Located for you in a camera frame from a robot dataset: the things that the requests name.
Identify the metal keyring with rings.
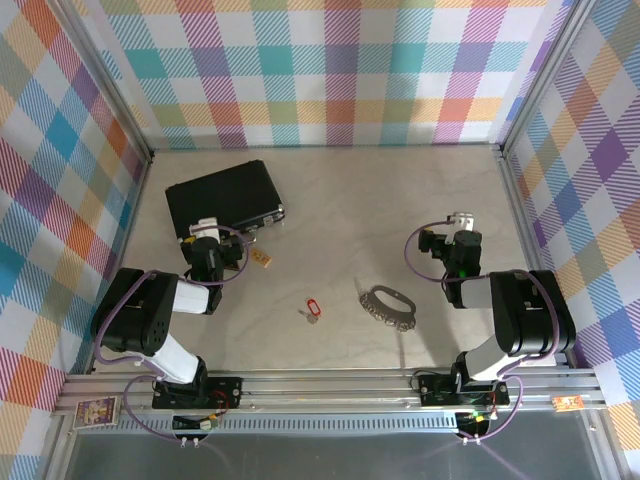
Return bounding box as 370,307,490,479
354,278,419,333

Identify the black briefcase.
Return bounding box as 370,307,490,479
164,159,287,251

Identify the purple picture card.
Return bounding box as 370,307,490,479
73,395,121,431

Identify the grey metal panel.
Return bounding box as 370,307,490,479
47,427,621,480

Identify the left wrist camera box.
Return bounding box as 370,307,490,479
189,217,221,239

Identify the aluminium side rail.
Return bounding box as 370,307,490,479
492,147,574,369
82,152,154,376

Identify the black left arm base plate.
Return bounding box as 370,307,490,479
151,373,245,411

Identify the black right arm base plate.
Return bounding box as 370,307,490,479
417,369,511,407

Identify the aluminium mounting rail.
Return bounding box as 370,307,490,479
49,369,609,429

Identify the aluminium corner post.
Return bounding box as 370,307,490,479
52,0,156,164
492,0,599,156

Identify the slotted cable duct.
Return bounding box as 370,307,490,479
112,413,464,435

